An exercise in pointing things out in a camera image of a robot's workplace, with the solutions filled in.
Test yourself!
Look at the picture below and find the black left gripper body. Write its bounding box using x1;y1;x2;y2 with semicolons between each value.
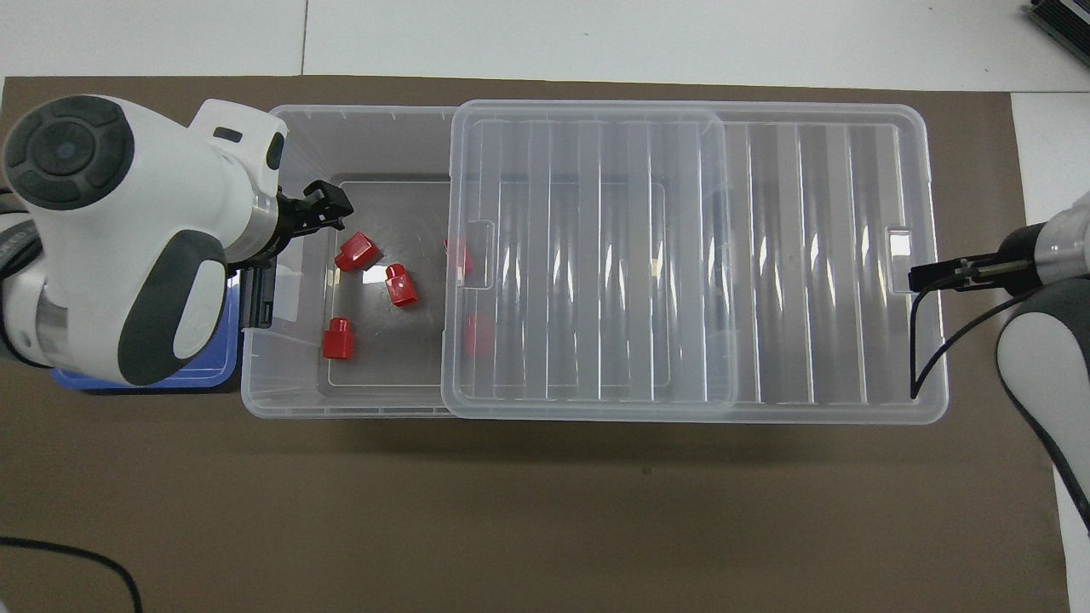
274;194;337;256

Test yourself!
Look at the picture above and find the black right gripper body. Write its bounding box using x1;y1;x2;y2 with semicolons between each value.
979;223;1047;295

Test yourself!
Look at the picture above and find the clear ribbed box lid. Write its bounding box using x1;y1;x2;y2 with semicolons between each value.
440;100;949;425

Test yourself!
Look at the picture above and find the clear plastic storage box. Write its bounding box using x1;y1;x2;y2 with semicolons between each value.
241;104;757;422

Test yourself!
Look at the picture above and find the blue plastic tray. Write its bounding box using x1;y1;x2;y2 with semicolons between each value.
49;271;241;392

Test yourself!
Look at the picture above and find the grey finned device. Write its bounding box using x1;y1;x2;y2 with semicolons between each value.
1022;0;1090;54

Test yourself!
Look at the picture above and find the brown table mat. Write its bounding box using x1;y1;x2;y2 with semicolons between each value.
0;75;1072;613

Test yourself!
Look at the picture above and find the black box latch handle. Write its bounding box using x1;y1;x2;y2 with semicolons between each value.
228;262;278;331

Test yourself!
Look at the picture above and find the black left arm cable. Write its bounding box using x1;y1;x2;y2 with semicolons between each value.
0;535;143;613

